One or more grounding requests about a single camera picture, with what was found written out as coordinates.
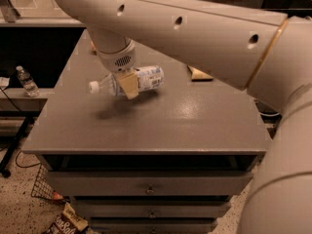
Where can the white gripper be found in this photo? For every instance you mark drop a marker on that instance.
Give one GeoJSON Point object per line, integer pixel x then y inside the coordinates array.
{"type": "Point", "coordinates": [119, 61]}

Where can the blue plastic water bottle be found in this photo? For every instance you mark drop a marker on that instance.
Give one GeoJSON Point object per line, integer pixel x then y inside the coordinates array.
{"type": "Point", "coordinates": [149, 78]}

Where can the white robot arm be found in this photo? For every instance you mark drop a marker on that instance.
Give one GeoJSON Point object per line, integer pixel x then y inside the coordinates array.
{"type": "Point", "coordinates": [266, 54]}

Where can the small clear water bottle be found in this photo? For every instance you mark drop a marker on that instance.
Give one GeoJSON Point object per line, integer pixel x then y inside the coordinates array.
{"type": "Point", "coordinates": [27, 82]}

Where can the yellow sponge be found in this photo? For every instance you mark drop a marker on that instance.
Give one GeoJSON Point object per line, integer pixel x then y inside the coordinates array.
{"type": "Point", "coordinates": [198, 75]}

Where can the grey drawer cabinet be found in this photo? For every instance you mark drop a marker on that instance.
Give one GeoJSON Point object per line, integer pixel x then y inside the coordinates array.
{"type": "Point", "coordinates": [184, 126]}

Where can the top grey drawer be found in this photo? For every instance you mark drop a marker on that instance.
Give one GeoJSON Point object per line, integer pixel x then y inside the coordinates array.
{"type": "Point", "coordinates": [204, 183]}

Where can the grey drawer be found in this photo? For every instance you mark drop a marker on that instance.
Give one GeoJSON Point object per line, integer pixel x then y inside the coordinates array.
{"type": "Point", "coordinates": [150, 208]}
{"type": "Point", "coordinates": [204, 183]}
{"type": "Point", "coordinates": [153, 226]}

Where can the middle grey drawer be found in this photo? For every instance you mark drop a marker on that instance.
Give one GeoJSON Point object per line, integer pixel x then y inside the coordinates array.
{"type": "Point", "coordinates": [150, 208]}

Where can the bottom grey drawer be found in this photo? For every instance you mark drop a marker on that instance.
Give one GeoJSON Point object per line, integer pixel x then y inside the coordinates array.
{"type": "Point", "coordinates": [153, 226]}

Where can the black stand leg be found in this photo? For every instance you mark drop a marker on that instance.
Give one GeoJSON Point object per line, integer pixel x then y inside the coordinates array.
{"type": "Point", "coordinates": [13, 146]}

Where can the snack chip bag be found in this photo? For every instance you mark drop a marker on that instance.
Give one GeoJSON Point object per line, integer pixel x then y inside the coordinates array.
{"type": "Point", "coordinates": [68, 222]}

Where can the wire mesh basket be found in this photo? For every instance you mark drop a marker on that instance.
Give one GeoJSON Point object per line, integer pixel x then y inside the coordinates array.
{"type": "Point", "coordinates": [41, 189]}

